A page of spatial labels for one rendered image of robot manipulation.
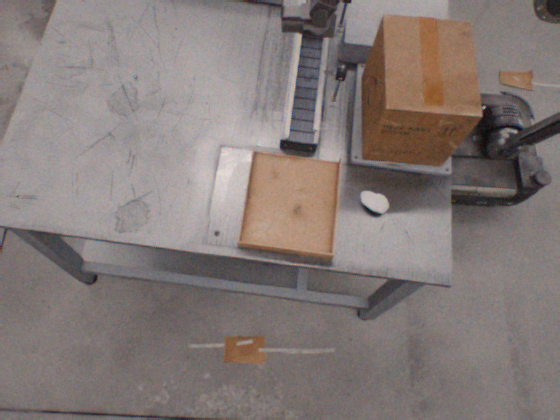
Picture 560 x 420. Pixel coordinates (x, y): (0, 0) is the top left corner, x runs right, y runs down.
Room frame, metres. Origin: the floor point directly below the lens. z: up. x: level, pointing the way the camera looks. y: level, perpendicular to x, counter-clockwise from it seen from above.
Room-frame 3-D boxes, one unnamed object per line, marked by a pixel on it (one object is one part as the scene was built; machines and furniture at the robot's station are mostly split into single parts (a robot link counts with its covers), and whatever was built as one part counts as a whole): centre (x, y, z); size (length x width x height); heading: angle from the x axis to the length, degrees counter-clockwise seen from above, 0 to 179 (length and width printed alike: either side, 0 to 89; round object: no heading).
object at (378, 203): (0.59, -0.26, 0.85); 0.08 x 0.07 x 0.04; 32
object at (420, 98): (0.87, -0.32, 0.99); 0.30 x 0.24 x 0.27; 5
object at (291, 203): (0.55, -0.03, 0.85); 0.30 x 0.26 x 0.04; 2
